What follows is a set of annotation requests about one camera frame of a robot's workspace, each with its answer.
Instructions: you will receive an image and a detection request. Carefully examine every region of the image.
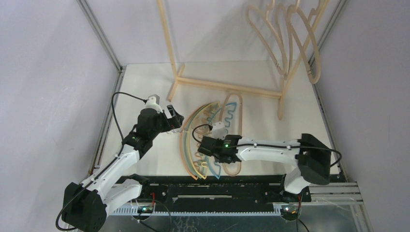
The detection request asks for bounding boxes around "blue wire hanger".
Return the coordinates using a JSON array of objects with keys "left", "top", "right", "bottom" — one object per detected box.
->
[{"left": 190, "top": 101, "right": 242, "bottom": 179}]

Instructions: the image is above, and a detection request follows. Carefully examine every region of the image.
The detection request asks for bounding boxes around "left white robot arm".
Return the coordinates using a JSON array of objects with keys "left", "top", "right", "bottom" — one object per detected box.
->
[{"left": 55, "top": 103, "right": 184, "bottom": 232}]

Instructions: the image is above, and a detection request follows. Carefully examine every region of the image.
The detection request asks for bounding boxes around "right circuit board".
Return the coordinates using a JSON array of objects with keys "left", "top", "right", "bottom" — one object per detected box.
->
[{"left": 280, "top": 206, "right": 298, "bottom": 216}]

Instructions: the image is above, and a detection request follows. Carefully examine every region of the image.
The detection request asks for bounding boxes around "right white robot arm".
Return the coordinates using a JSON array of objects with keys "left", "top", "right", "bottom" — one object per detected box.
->
[{"left": 197, "top": 133, "right": 332, "bottom": 201}]

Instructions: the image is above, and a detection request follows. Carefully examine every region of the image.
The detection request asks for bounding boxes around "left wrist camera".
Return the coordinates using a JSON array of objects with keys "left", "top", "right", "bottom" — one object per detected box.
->
[{"left": 145, "top": 94, "right": 163, "bottom": 113}]

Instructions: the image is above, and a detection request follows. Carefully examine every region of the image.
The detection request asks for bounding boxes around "green wire hanger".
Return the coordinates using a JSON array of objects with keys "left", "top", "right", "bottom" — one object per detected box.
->
[{"left": 177, "top": 103, "right": 211, "bottom": 179}]

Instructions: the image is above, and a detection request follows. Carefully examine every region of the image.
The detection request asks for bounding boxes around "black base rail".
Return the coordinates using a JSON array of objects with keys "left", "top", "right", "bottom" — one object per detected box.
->
[{"left": 132, "top": 175, "right": 312, "bottom": 214}]

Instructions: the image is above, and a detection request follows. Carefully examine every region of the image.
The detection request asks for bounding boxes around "left circuit board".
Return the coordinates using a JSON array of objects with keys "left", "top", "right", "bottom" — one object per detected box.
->
[{"left": 137, "top": 206, "right": 154, "bottom": 215}]

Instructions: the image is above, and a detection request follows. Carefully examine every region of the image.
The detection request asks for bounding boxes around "circuit board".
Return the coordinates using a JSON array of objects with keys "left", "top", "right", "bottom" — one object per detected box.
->
[
  {"left": 280, "top": 206, "right": 298, "bottom": 216},
  {"left": 137, "top": 206, "right": 154, "bottom": 215}
]

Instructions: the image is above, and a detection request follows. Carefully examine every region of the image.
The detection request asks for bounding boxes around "orange wire hanger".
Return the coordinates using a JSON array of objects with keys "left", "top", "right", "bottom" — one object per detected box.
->
[{"left": 178, "top": 104, "right": 206, "bottom": 180}]

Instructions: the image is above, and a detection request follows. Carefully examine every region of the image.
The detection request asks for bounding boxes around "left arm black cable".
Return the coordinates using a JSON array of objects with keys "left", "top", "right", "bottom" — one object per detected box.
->
[{"left": 55, "top": 92, "right": 149, "bottom": 231}]

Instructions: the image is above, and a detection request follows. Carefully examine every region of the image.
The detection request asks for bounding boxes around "beige plastic hanger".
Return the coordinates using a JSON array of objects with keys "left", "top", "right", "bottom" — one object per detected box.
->
[
  {"left": 219, "top": 92, "right": 243, "bottom": 176},
  {"left": 286, "top": 0, "right": 328, "bottom": 84},
  {"left": 246, "top": 0, "right": 293, "bottom": 81}
]

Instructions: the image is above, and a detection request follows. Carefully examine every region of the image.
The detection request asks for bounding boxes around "yellow wire hanger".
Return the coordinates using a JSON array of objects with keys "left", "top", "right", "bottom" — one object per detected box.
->
[{"left": 173, "top": 101, "right": 221, "bottom": 179}]

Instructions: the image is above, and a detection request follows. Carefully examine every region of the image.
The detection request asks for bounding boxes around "wooden clothes rack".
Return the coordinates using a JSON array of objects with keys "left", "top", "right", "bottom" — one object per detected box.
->
[{"left": 157, "top": 0, "right": 329, "bottom": 119}]

